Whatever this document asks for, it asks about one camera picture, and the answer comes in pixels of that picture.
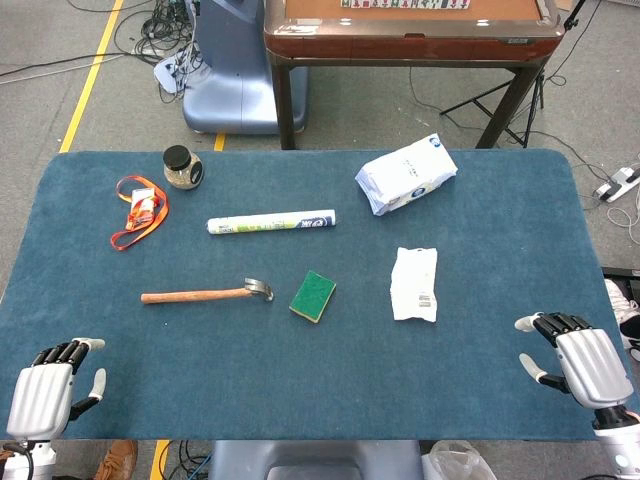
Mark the green yellow sponge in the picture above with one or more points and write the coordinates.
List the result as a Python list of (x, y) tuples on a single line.
[(311, 295)]

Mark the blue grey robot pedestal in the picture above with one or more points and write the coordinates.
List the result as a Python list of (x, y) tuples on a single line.
[(230, 75)]

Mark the white power strip with plugs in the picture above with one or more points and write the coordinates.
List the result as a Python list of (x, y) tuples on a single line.
[(167, 72)]

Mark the blue table mat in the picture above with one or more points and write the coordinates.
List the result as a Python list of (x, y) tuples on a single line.
[(300, 380)]

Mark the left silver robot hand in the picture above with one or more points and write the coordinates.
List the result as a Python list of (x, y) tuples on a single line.
[(40, 400)]

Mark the flat white plastic packet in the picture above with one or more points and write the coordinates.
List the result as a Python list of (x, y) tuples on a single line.
[(414, 285)]

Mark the brown mahjong table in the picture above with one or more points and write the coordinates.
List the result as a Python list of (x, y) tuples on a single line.
[(410, 45)]

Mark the white plastic wrap roll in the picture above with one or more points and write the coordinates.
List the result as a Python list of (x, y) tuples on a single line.
[(270, 223)]

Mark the clear plastic bag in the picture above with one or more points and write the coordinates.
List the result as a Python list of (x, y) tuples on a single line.
[(457, 462)]

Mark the glass jar black lid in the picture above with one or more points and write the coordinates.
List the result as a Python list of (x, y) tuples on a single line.
[(181, 172)]

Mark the brown leather shoe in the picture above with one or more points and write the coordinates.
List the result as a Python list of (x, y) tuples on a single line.
[(117, 462)]

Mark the white tissue pack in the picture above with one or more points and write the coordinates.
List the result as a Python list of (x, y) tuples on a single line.
[(405, 175)]

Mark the row of mahjong tiles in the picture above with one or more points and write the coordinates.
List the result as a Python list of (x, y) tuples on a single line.
[(405, 4)]

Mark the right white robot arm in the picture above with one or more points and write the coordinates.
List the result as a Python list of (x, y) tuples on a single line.
[(620, 445)]

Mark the white sneaker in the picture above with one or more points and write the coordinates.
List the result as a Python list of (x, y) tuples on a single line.
[(620, 300)]

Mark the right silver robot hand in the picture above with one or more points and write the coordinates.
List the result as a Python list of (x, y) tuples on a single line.
[(592, 367)]

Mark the grey blue robot torso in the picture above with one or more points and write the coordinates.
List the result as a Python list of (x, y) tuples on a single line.
[(310, 462)]

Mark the orange white badge card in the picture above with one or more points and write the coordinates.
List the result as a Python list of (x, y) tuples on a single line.
[(141, 207)]

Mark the black tripod stand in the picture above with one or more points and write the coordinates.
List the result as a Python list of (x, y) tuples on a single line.
[(537, 95)]

